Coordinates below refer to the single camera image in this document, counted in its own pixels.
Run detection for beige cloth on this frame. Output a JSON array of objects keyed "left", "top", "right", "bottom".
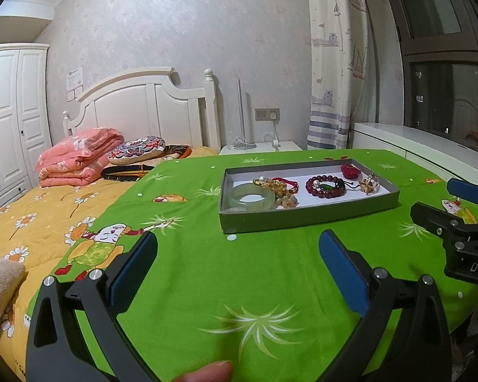
[{"left": 0, "top": 255, "right": 26, "bottom": 339}]

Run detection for green printed tablecloth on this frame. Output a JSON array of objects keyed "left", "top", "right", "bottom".
[{"left": 18, "top": 149, "right": 478, "bottom": 382}]

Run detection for folded pink quilt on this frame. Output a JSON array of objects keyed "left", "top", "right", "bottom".
[{"left": 36, "top": 127, "right": 124, "bottom": 187}]

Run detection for white charger with cable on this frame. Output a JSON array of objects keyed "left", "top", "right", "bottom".
[{"left": 263, "top": 121, "right": 281, "bottom": 152}]

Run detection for white wooden headboard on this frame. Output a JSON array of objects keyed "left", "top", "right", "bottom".
[{"left": 62, "top": 67, "right": 221, "bottom": 156}]

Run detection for pastel bead bracelet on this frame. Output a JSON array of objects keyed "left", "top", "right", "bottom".
[{"left": 277, "top": 192, "right": 299, "bottom": 209}]

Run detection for white wardrobe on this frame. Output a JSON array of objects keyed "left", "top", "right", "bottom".
[{"left": 0, "top": 43, "right": 52, "bottom": 219}]

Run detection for paper notes on wall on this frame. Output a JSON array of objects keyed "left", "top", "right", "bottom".
[{"left": 66, "top": 67, "right": 84, "bottom": 102}]

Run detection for patterned embroidered pillow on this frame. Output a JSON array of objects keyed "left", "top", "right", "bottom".
[{"left": 108, "top": 136, "right": 166, "bottom": 165}]

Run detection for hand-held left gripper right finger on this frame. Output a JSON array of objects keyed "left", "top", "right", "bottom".
[{"left": 316, "top": 229, "right": 452, "bottom": 382}]

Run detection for person's left hand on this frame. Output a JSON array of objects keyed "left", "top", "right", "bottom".
[{"left": 171, "top": 360, "right": 234, "bottom": 382}]

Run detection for beige wall outlet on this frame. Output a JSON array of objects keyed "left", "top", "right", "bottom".
[{"left": 255, "top": 107, "right": 280, "bottom": 122}]

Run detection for dark red bead bracelet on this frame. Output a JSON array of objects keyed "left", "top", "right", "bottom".
[{"left": 306, "top": 175, "right": 346, "bottom": 197}]

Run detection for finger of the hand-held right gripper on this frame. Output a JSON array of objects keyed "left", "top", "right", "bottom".
[
  {"left": 409, "top": 202, "right": 478, "bottom": 249},
  {"left": 446, "top": 178, "right": 478, "bottom": 208}
]

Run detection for dark patterned blanket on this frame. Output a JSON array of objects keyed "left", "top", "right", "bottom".
[{"left": 101, "top": 145, "right": 192, "bottom": 182}]

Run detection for ship print curtain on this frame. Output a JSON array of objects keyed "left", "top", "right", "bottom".
[{"left": 305, "top": 0, "right": 369, "bottom": 150}]

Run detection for red and gold bead bracelet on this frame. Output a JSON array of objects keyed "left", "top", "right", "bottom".
[{"left": 271, "top": 177, "right": 299, "bottom": 192}]

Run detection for slim white desk lamp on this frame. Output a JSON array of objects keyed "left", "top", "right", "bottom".
[{"left": 229, "top": 80, "right": 257, "bottom": 150}]

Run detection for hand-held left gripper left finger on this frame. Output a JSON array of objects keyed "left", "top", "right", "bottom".
[{"left": 25, "top": 230, "right": 160, "bottom": 382}]

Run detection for dark framed window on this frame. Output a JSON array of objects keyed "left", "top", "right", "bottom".
[{"left": 376, "top": 0, "right": 478, "bottom": 156}]

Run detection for white low cabinet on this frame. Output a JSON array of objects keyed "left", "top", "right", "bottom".
[{"left": 352, "top": 123, "right": 478, "bottom": 186}]

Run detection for grey cardboard tray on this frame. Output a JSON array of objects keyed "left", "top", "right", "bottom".
[{"left": 219, "top": 158, "right": 401, "bottom": 235}]

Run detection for gold chain bracelet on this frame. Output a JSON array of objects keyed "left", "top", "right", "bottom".
[{"left": 253, "top": 178, "right": 286, "bottom": 194}]

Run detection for white nightstand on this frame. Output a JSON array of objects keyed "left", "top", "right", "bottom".
[{"left": 219, "top": 141, "right": 303, "bottom": 157}]

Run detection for gold and clear ornament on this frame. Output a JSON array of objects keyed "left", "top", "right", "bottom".
[{"left": 358, "top": 174, "right": 380, "bottom": 195}]

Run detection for pale green jade bangle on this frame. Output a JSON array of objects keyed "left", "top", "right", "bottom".
[{"left": 230, "top": 183, "right": 277, "bottom": 210}]

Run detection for yellow daisy bedsheet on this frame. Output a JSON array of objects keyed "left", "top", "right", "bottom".
[{"left": 0, "top": 147, "right": 218, "bottom": 382}]

